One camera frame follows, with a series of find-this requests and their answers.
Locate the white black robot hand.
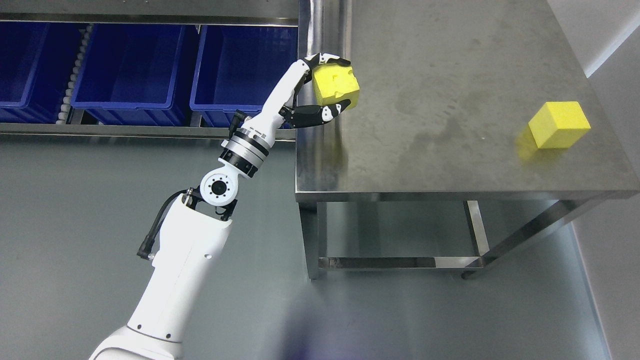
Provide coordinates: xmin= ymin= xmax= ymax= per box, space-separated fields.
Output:
xmin=228 ymin=52 xmax=352 ymax=145

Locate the metal shelf rack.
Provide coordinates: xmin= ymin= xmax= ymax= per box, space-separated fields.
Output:
xmin=0 ymin=0 xmax=310 ymax=140

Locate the stainless steel table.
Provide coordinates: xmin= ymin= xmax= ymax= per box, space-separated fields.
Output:
xmin=295 ymin=0 xmax=639 ymax=280

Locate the blue bin left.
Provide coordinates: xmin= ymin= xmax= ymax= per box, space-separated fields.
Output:
xmin=0 ymin=22 xmax=82 ymax=125

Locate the blue bin right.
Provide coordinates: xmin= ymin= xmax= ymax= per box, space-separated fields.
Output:
xmin=189 ymin=25 xmax=298 ymax=128

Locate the notched yellow foam block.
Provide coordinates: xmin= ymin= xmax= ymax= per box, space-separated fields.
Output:
xmin=311 ymin=63 xmax=361 ymax=109

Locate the blue bin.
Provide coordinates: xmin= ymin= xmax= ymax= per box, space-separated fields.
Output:
xmin=189 ymin=25 xmax=298 ymax=128
xmin=70 ymin=23 xmax=198 ymax=126
xmin=0 ymin=22 xmax=82 ymax=125

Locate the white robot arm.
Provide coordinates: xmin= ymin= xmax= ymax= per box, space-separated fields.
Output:
xmin=90 ymin=125 xmax=275 ymax=360

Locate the blue bin middle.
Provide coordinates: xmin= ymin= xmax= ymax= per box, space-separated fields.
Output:
xmin=70 ymin=23 xmax=198 ymax=126

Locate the plain yellow foam block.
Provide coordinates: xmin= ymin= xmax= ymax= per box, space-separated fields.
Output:
xmin=528 ymin=101 xmax=592 ymax=150

